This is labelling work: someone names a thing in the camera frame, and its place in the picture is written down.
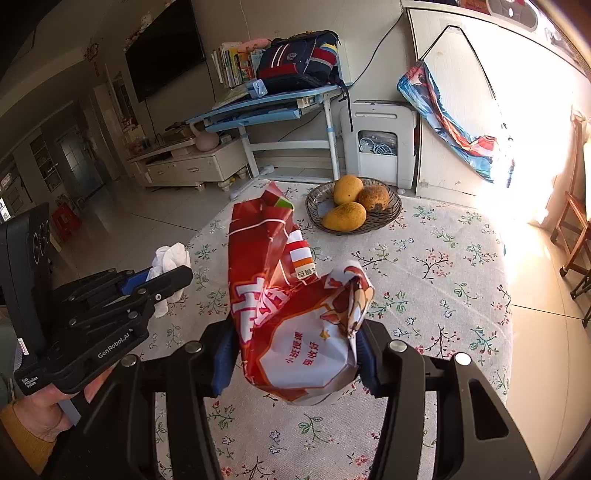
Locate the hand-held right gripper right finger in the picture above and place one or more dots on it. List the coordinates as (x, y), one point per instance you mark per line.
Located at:
(369, 364)

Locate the floral tablecloth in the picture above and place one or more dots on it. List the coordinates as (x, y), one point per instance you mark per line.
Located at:
(438, 286)

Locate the blue study desk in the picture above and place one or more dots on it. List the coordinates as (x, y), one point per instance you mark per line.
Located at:
(258, 108)

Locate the yellow mango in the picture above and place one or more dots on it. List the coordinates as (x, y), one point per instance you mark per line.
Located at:
(344, 217)
(348, 189)

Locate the red hanging wall ornament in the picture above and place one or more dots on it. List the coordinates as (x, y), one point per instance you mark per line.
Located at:
(93, 57)

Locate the row of books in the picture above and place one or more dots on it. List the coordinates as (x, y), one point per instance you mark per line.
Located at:
(233, 67)

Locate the person's left hand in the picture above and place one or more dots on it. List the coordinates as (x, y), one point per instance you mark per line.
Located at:
(41, 415)

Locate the white cartoon case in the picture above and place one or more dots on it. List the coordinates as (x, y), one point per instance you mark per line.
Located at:
(512, 11)

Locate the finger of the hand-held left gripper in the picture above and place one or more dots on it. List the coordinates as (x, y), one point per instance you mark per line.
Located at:
(134, 281)
(171, 281)

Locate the red plastic stool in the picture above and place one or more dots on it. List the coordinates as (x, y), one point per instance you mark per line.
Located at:
(67, 221)

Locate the navy red backpack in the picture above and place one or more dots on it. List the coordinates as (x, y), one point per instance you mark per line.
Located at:
(295, 62)

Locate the black flat television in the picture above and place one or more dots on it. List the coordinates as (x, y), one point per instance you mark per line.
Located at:
(166, 50)

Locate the brown box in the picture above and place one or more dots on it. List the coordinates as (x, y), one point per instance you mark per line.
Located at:
(179, 133)

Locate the white floor appliance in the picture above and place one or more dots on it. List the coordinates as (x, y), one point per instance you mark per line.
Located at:
(406, 138)

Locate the red box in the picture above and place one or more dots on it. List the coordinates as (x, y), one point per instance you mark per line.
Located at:
(471, 4)

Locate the large white tissue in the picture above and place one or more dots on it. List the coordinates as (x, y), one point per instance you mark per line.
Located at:
(168, 258)

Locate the pink kettlebell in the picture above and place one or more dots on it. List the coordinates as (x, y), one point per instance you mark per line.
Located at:
(207, 141)

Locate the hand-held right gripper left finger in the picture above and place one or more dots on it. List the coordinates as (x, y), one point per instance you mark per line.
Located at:
(225, 364)

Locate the white display cabinet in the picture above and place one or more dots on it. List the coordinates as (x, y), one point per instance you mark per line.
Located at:
(120, 106)

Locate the pink plush toy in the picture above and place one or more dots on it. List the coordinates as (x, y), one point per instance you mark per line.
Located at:
(256, 44)

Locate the flat green booklet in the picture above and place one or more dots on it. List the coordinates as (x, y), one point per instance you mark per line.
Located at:
(233, 98)

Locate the white red-striped wrapper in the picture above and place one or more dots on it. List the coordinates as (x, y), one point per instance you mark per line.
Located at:
(302, 254)

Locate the white tall cabinet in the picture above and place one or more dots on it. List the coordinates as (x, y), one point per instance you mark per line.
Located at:
(531, 115)

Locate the brown spotted mango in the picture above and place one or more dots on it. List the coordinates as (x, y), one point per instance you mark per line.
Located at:
(374, 198)

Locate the wooden chair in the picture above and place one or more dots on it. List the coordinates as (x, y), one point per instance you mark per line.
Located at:
(570, 230)

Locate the cream television stand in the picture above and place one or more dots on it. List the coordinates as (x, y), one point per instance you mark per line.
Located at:
(189, 166)

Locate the glass panelled door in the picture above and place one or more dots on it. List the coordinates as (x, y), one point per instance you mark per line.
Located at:
(81, 161)

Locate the red snack bag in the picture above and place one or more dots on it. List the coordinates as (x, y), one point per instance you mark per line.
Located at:
(295, 350)

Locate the person's left forearm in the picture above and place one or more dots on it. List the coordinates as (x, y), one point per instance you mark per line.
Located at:
(23, 452)

